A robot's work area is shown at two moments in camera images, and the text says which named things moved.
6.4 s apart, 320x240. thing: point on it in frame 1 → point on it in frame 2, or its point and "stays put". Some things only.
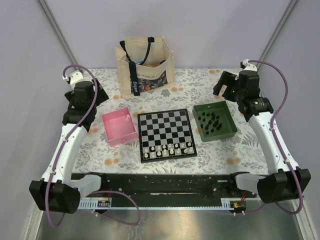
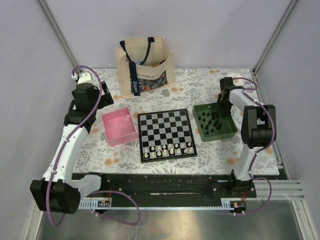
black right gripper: (226, 79) → (225, 112)
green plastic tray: (214, 121) stays put
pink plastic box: (120, 127) stays put
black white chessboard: (165, 135) stays put
